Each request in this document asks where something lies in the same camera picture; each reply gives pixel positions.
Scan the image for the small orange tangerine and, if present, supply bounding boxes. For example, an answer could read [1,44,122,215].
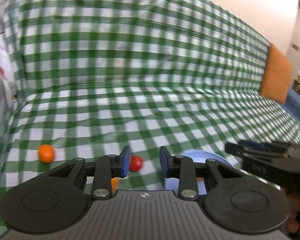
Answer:
[111,177,120,193]

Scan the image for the blue sofa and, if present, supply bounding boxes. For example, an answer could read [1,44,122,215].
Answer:
[281,88,300,125]

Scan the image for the green white checkered cloth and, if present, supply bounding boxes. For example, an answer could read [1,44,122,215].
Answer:
[0,0,300,236]

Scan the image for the large red tomato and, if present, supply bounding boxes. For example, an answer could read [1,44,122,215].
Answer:
[129,155,143,172]

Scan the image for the orange cushion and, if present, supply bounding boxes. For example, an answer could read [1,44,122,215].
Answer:
[260,43,292,104]

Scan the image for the light blue plate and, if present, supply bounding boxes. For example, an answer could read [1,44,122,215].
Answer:
[164,150,234,195]

